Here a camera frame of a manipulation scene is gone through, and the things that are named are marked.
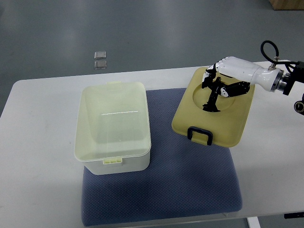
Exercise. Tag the yellow box lid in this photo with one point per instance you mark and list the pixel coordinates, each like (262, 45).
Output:
(213, 115)

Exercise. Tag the upper metal floor plate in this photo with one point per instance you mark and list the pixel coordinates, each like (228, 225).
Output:
(100, 55)

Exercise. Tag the lower metal floor plate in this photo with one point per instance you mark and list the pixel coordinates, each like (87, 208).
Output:
(100, 64)

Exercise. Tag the white storage box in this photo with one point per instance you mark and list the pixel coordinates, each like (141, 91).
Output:
(113, 128)

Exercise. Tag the metal floor plate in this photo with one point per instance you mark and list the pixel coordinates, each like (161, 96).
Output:
(100, 55)
(100, 64)

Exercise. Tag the black table bracket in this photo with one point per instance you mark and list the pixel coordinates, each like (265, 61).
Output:
(294, 215)

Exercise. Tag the blue fabric cushion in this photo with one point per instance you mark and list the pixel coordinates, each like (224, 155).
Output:
(183, 178)

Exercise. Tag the cardboard box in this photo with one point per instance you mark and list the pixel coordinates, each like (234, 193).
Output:
(287, 4)

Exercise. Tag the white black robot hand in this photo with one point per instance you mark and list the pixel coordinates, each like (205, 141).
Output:
(247, 74)

